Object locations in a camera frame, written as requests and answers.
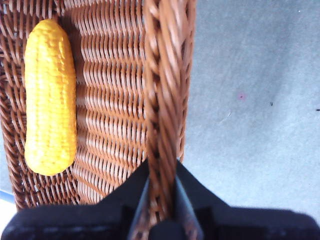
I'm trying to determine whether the yellow corn cob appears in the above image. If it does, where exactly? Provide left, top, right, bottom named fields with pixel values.
left=24, top=19, right=78, bottom=176

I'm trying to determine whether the brown wicker basket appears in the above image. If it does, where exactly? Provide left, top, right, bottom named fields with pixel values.
left=0, top=0, right=197, bottom=240

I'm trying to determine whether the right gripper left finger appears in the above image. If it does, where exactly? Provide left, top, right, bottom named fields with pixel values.
left=0, top=159, right=151, bottom=240

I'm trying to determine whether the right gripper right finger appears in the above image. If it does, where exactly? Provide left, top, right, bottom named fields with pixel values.
left=174, top=159, right=320, bottom=240

